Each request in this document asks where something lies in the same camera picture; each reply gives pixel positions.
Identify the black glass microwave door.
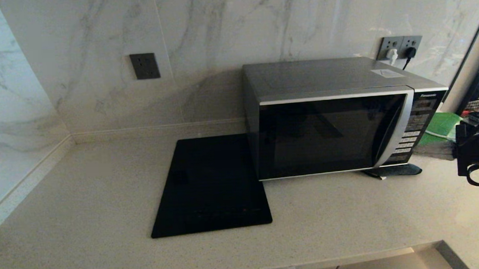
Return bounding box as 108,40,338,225
256,87,419,181

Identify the silver microwave oven body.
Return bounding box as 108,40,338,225
241,53,453,182

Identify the green plastic cutting board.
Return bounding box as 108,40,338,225
416,112,465,146

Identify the dark blue cloth pad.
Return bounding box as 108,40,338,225
361,163,423,181

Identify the black power plug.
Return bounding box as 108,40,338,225
401,47,418,70

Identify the grey socket with black plug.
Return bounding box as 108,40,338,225
401,36,424,59

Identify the grey socket with white plug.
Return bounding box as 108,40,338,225
376,36,404,61

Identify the beige narrow cabinet front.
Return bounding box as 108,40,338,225
333,249,446,269

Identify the black glass induction cooktop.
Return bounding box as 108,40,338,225
147,132,274,239

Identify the single dark grey wall socket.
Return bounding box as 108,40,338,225
129,53,161,80

